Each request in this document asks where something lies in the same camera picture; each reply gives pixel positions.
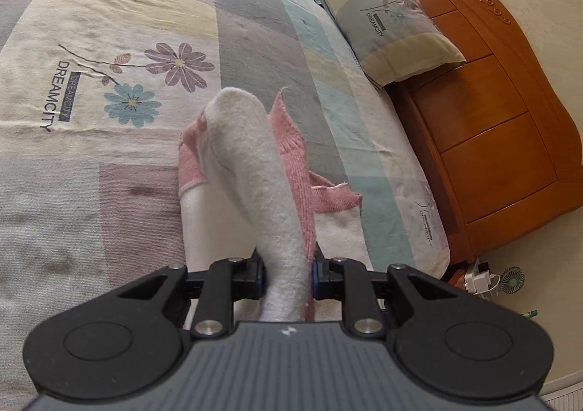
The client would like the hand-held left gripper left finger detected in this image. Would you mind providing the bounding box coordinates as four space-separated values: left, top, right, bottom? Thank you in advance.
119 251 266 339

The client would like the pink and white knit sweater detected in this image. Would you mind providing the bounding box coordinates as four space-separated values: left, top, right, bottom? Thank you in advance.
177 87 451 323

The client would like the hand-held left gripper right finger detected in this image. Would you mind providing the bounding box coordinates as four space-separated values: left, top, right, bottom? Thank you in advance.
311 243 447 339

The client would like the small desk fan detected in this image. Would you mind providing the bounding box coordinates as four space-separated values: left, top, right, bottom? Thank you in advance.
498 267 525 300

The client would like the white power strip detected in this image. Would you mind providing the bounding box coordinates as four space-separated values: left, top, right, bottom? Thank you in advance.
465 258 499 298

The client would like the bed with patchwork sheet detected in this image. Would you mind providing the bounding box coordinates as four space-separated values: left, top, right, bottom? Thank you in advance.
0 0 451 398

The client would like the wooden headboard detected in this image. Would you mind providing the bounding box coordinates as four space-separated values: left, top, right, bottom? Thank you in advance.
341 0 583 266

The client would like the large flower print pillow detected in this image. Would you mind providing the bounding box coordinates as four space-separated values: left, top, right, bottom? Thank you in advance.
306 0 467 87

